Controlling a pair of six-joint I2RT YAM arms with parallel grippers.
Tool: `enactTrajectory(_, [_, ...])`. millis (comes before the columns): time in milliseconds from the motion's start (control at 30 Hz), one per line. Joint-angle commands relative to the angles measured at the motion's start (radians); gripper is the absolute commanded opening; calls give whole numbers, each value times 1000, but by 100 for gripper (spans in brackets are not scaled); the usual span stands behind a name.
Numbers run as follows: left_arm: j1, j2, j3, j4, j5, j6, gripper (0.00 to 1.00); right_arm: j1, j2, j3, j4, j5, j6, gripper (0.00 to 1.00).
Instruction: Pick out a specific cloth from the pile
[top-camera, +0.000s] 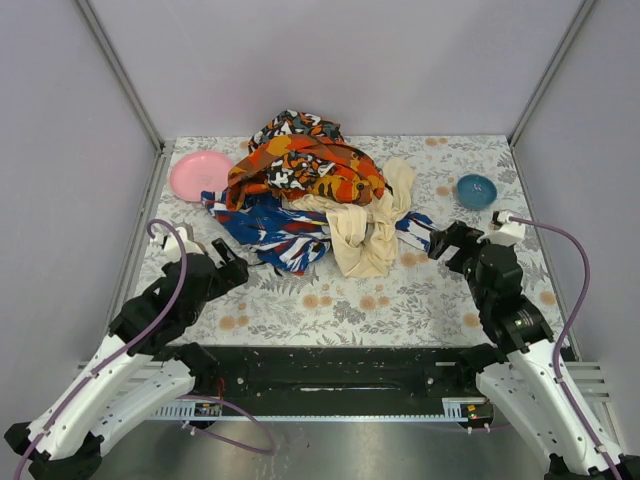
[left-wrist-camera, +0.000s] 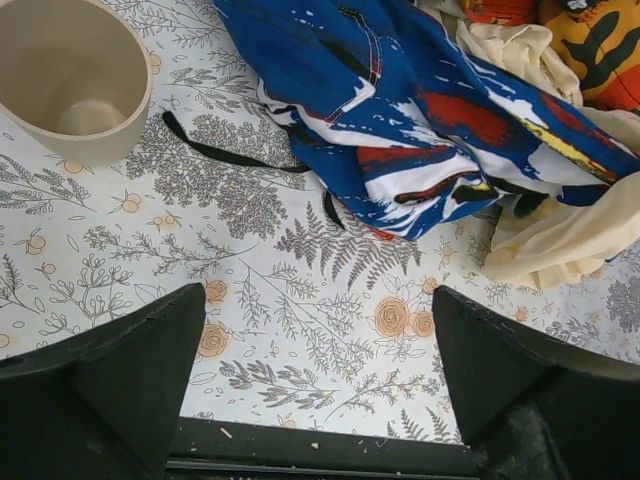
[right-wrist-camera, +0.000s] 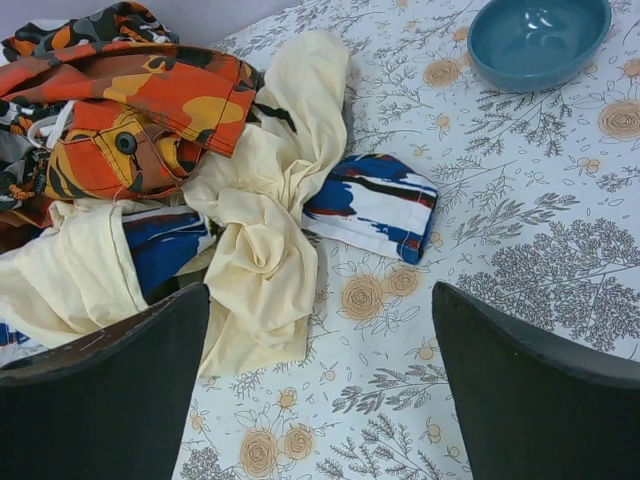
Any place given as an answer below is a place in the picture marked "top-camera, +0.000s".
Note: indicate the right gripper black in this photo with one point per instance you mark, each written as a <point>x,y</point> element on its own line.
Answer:
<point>454,244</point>

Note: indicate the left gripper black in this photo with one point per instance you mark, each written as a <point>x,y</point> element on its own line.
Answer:
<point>226,267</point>

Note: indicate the blue white red cloth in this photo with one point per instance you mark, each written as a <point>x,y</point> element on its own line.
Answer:
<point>291,240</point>

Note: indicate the cream beige cloth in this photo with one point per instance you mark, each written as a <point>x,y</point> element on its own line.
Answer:
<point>364,238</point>

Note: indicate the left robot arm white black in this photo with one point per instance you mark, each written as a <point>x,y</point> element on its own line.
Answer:
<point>71,438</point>

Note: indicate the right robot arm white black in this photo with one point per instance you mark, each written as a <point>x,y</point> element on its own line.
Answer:
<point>521,371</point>

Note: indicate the orange camouflage cloth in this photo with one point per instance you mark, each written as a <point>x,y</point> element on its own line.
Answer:
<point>299,153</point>

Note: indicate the floral table mat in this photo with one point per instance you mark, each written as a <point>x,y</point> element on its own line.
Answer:
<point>419,303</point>

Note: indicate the blue bowl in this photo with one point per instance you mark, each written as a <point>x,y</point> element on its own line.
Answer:
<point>476,192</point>

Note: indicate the pink plate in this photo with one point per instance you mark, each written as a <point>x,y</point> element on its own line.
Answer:
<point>199,171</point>

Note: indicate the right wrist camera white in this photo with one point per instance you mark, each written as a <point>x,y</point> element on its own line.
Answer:
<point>504,231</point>

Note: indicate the left aluminium frame post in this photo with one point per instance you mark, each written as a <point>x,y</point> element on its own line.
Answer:
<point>100,36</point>

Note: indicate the aluminium frame post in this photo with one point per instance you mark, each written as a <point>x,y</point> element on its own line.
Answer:
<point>100,36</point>
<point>563,48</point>

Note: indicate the right slotted cable duct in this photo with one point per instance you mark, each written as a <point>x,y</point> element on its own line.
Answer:
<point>468,408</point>

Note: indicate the slotted cable duct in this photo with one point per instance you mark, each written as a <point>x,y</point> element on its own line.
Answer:
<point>187,410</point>
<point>468,408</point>

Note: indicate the left slotted cable duct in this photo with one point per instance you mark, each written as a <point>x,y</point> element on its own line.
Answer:
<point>187,410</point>

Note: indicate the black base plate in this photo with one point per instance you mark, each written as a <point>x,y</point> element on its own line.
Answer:
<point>337,382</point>

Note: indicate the aluminium front rail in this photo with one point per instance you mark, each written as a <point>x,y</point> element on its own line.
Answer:
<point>588,377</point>

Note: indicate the right aluminium frame post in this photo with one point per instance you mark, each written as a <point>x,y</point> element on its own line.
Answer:
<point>563,48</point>

